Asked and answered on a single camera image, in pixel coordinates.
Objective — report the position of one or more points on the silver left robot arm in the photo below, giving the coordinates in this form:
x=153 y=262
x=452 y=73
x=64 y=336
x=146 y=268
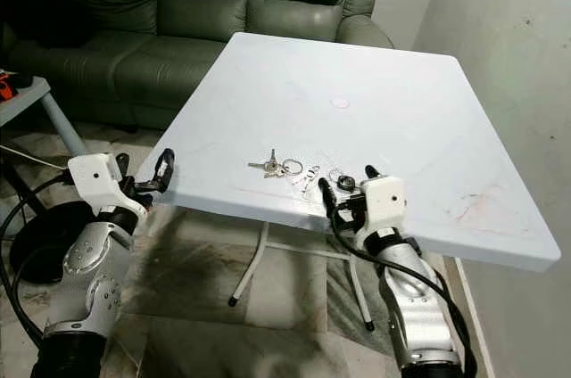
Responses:
x=85 y=280

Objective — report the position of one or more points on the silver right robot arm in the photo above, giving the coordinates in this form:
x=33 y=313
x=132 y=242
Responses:
x=415 y=307

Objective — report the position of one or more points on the small silver keys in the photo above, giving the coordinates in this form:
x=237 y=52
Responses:
x=308 y=176

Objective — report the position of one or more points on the silver key bunch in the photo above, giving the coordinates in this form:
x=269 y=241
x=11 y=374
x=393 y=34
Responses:
x=272 y=165

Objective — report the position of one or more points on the white folding table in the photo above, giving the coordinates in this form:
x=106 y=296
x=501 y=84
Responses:
x=321 y=75

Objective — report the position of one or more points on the black round stand base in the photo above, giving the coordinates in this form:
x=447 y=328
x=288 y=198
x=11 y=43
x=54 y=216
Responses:
x=45 y=244

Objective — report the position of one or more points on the light blue side table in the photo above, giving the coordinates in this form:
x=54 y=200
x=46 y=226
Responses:
x=25 y=100

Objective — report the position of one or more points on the orange and black tool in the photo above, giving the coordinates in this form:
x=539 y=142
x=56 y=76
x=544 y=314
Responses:
x=7 y=86

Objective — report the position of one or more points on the green leather sofa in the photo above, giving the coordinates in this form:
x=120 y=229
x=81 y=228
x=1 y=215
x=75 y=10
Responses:
x=187 y=21

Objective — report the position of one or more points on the black bag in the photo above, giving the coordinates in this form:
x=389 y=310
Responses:
x=45 y=17

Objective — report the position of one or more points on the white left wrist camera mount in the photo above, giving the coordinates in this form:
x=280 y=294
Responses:
x=98 y=177

